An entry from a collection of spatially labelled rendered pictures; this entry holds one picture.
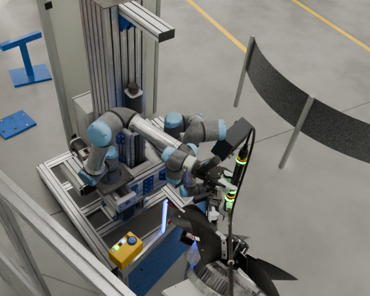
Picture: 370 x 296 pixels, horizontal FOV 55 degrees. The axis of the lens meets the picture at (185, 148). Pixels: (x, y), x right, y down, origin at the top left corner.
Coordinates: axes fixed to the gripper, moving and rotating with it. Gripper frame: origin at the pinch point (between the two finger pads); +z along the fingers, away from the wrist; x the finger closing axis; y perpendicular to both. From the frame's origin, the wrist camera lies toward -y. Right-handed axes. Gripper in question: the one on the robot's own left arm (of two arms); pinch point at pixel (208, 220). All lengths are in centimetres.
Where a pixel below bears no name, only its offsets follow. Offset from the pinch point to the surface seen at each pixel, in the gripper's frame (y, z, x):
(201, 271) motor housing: -2.9, 27.4, 1.8
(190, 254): -4.9, 9.9, 21.3
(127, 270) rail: -38, 17, 37
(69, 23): -109, -140, -16
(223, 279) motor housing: 7.0, 31.3, -1.0
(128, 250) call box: -39.1, 15.6, 14.4
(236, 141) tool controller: 17, -57, -7
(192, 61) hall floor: 9, -334, 122
